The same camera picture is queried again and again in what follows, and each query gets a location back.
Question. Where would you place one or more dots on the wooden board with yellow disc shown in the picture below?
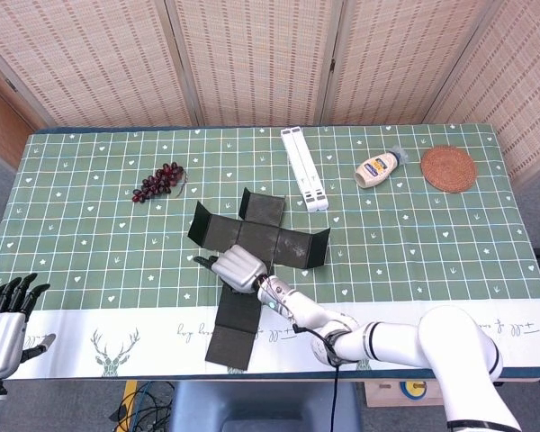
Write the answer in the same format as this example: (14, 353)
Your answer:
(387, 396)

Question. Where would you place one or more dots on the brown wooden door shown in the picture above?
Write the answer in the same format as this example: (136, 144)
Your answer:
(0, 126)

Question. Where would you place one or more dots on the green grid tablecloth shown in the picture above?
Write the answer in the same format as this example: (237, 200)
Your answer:
(94, 225)

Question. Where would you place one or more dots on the bamboo folding screen panel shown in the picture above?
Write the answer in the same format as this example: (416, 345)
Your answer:
(522, 90)
(400, 58)
(94, 58)
(256, 58)

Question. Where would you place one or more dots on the dark red grape bunch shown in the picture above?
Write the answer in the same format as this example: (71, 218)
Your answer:
(157, 182)

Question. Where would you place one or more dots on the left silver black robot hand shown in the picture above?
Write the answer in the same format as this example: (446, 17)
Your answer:
(2, 342)

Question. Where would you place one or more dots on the black foldable cardboard box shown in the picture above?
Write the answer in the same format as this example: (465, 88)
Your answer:
(256, 234)

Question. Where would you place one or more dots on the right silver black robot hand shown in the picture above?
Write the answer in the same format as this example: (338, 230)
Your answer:
(240, 270)

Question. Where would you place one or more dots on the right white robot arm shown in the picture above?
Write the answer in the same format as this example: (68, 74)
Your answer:
(387, 346)

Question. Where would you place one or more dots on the dark blue robot torso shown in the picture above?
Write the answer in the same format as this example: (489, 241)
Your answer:
(261, 405)

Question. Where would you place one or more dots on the white folding stand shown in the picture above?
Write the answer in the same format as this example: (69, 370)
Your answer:
(303, 166)

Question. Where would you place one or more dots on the cream mayonnaise squeeze bottle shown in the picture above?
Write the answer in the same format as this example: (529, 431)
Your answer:
(378, 170)

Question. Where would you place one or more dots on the round brown woven coaster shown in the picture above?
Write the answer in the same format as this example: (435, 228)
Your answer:
(448, 169)

